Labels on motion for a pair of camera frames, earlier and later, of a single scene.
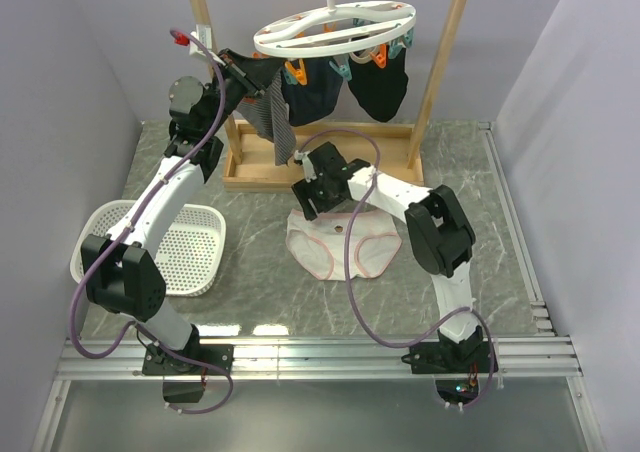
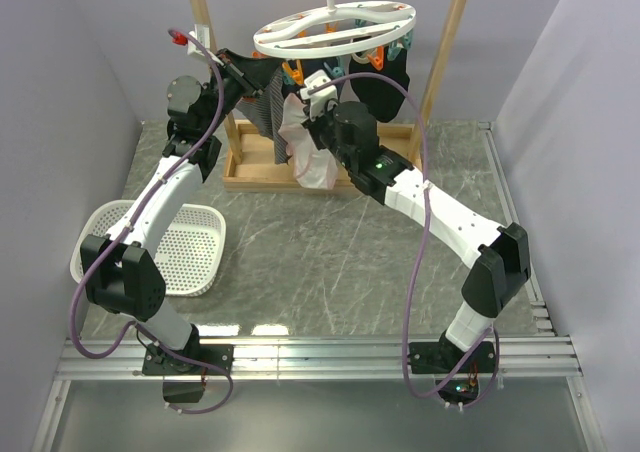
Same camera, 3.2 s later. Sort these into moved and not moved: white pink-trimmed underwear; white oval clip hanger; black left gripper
Moved: white pink-trimmed underwear
Not moved: white oval clip hanger; black left gripper
